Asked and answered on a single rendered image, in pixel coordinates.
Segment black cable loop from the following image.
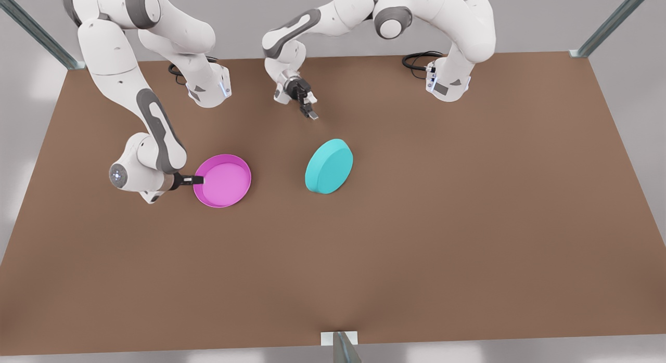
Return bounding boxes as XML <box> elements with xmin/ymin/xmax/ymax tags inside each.
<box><xmin>168</xmin><ymin>56</ymin><xmax>219</xmax><ymax>86</ymax></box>
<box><xmin>402</xmin><ymin>51</ymin><xmax>444</xmax><ymax>80</ymax></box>

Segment blue plate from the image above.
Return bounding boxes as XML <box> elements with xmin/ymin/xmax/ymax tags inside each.
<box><xmin>305</xmin><ymin>138</ymin><xmax>354</xmax><ymax>195</ymax></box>

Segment pink plate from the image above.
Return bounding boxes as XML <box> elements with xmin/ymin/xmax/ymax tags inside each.
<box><xmin>193</xmin><ymin>154</ymin><xmax>252</xmax><ymax>209</ymax></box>

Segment silver frame post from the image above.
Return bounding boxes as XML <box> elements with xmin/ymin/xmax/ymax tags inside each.
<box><xmin>321</xmin><ymin>331</ymin><xmax>362</xmax><ymax>363</ymax></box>
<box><xmin>0</xmin><ymin>0</ymin><xmax>85</xmax><ymax>70</ymax></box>
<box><xmin>569</xmin><ymin>0</ymin><xmax>655</xmax><ymax>58</ymax></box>

